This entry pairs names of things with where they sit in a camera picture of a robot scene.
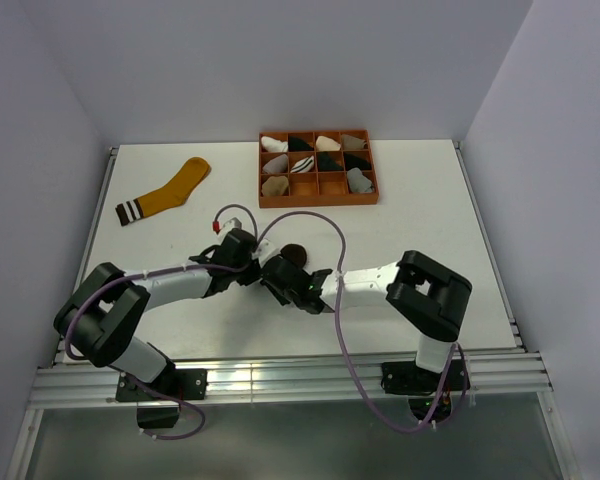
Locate cream rolled sock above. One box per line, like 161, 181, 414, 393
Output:
315, 135, 341, 152

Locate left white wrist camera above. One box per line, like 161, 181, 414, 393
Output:
212, 217, 242, 237

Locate grey rolled sock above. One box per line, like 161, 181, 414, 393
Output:
262, 154, 289, 175

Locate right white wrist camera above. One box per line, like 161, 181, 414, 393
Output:
252, 239, 278, 265

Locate aluminium frame rail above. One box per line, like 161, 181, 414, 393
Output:
6, 349, 581, 479

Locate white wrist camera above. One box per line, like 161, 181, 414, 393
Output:
252, 239, 278, 265
212, 217, 242, 237

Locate black rolled sock right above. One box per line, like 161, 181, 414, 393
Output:
343, 151, 373, 171

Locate dark brown sock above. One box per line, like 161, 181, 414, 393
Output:
280, 244, 308, 268

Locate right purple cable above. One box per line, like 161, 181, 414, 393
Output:
254, 210, 469, 434

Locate dark green rolled sock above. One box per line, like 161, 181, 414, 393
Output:
317, 152, 343, 172

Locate mustard yellow sock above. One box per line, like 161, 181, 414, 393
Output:
115, 157, 211, 227

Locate purple cable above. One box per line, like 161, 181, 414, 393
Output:
254, 210, 469, 434
63, 203, 260, 441

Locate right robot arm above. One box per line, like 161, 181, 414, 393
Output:
261, 250, 473, 390

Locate beige rolled sock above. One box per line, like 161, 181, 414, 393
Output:
261, 176, 289, 197

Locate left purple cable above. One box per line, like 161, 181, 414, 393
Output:
63, 203, 260, 441

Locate white black striped rolled sock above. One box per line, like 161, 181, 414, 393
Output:
290, 156, 315, 173

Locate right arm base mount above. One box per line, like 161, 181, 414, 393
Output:
380, 360, 471, 425

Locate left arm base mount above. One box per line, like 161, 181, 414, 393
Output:
115, 368, 208, 440

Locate orange compartment tray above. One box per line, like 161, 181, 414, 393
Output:
257, 129, 379, 208

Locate grey sock black stripes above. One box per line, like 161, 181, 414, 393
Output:
346, 167, 375, 194

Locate taupe rolled sock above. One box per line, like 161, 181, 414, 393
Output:
340, 133, 367, 150

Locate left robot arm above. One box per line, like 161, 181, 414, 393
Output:
53, 228, 259, 399

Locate black rolled sock top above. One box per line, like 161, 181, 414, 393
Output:
288, 136, 314, 152

